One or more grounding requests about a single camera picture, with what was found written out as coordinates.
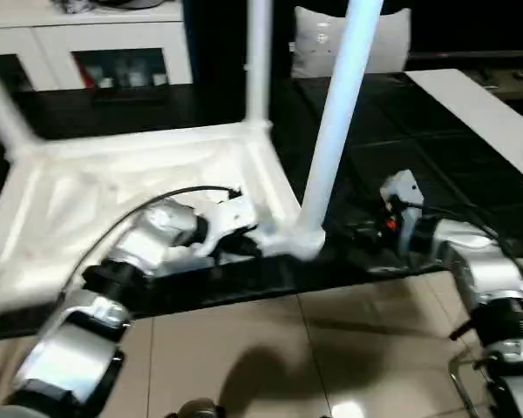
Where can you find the black box with yellow label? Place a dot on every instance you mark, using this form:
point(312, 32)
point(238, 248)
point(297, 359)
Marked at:
point(218, 52)

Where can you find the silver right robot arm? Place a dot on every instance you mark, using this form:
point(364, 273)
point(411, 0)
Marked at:
point(484, 270)

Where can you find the red bottle behind glass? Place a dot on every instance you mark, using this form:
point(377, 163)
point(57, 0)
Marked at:
point(85, 75)

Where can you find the grey helmet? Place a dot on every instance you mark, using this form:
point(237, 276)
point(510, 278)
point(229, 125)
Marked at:
point(126, 3)

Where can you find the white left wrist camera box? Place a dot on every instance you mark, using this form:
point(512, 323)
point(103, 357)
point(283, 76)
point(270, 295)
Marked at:
point(231, 217)

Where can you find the white plastic table leg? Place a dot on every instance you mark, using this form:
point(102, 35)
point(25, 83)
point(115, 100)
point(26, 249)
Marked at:
point(257, 65)
point(335, 130)
point(4, 113)

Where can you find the dark low tv cabinet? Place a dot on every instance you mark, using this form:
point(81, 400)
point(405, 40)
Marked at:
point(505, 82)

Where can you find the white plastic table top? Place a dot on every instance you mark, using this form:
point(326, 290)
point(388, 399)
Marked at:
point(91, 174)

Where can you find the grey cushion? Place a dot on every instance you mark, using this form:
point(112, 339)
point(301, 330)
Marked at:
point(388, 43)

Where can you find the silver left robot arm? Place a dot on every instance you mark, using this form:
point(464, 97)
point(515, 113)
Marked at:
point(157, 235)

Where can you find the white cup behind glass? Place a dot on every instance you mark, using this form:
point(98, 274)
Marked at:
point(159, 79)

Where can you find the white flat board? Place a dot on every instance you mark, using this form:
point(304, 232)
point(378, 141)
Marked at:
point(484, 117)

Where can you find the black metal frame bar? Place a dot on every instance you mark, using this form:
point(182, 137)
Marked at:
point(460, 331)

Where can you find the black work mat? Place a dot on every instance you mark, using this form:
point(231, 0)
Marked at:
point(418, 152)

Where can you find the white glass-door cabinet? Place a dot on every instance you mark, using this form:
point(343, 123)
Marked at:
point(113, 35)

